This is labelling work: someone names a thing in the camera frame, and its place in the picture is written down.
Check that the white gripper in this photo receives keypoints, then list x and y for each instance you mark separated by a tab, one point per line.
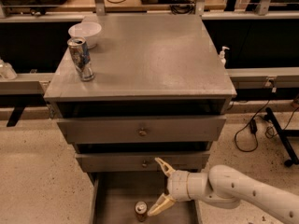
177	185

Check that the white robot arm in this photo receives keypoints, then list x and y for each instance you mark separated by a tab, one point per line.
225	187

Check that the grey middle drawer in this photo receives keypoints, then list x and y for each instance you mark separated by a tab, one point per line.
140	161

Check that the grey drawer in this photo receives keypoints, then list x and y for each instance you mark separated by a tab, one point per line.
141	130
140	161
115	195

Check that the grey bottom drawer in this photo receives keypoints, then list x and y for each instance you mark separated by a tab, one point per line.
115	195

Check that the grey top drawer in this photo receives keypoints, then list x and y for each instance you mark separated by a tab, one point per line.
141	130

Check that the grey drawer cabinet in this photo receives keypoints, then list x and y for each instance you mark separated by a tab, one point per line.
145	66

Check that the blue silver can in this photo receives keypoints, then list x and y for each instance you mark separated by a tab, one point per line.
81	58

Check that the black stand leg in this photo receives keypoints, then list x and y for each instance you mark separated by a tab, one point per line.
284	135

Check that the white bowl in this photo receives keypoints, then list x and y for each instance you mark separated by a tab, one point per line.
88	30

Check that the clear sanitizer bottle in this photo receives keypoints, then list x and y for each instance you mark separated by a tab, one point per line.
7	71

